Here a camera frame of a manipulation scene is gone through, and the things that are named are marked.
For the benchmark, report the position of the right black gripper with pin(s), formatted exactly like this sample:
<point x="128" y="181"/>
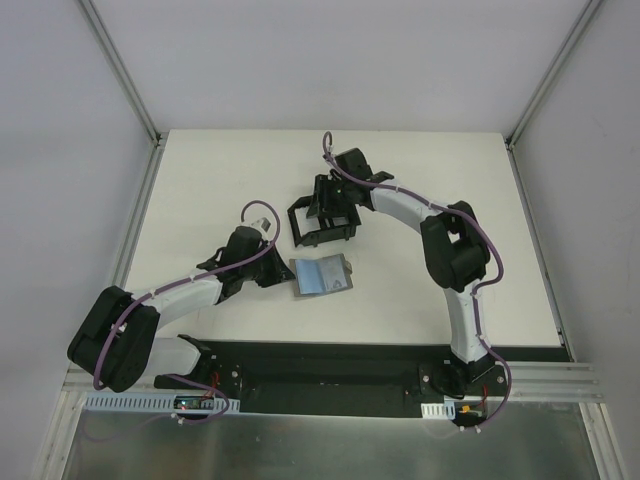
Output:
<point x="329" y="201"/>

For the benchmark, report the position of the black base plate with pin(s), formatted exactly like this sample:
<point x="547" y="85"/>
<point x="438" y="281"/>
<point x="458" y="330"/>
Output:
<point x="359" y="401"/>

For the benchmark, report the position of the front aluminium rail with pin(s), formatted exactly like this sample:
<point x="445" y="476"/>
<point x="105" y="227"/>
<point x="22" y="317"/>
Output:
<point x="526" y="373"/>

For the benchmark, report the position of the right table edge rail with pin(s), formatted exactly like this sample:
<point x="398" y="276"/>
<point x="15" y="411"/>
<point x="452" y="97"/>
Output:
<point x="550" y="293"/>

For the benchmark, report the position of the silver VIP card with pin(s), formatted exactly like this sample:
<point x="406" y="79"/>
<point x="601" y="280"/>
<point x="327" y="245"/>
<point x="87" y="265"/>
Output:
<point x="333" y="274"/>

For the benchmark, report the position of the right aluminium frame post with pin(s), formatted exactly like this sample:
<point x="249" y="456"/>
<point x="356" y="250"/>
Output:
<point x="569" y="45"/>

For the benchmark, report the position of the left aluminium frame post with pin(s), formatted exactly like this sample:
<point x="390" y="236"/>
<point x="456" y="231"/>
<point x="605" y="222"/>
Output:
<point x="106" y="44"/>

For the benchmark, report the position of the left white cable duct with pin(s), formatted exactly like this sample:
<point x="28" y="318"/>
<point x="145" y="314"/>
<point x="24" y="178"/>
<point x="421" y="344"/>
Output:
<point x="160" y="403"/>

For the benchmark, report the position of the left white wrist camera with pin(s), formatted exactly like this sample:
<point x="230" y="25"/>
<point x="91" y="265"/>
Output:
<point x="262" y="224"/>

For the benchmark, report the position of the white cable duct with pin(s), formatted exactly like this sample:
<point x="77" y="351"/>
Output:
<point x="160" y="403"/>
<point x="439" y="411"/>

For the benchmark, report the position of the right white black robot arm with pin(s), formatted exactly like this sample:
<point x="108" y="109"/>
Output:
<point x="456" y="249"/>

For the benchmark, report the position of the aluminium frame post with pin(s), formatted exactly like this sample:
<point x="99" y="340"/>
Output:
<point x="569" y="45"/>
<point x="106" y="44"/>

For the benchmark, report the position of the left table edge rail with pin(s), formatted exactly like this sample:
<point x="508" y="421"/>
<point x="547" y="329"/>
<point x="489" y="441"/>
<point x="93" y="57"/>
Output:
<point x="126" y="250"/>

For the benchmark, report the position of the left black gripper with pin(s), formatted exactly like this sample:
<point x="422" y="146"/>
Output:
<point x="270" y="265"/>

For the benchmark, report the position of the table edge rail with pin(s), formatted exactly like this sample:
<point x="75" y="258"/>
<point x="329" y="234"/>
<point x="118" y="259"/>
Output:
<point x="550" y="293"/>
<point x="126" y="250"/>

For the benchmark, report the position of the black plastic card tray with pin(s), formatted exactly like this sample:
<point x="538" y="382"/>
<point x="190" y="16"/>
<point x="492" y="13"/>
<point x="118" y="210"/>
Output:
<point x="335" y="221"/>

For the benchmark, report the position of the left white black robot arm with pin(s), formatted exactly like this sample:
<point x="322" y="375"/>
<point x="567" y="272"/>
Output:
<point x="117" y="342"/>

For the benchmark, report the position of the right white cable duct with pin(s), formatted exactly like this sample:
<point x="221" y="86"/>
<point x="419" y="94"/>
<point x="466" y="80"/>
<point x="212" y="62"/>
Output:
<point x="439" y="411"/>

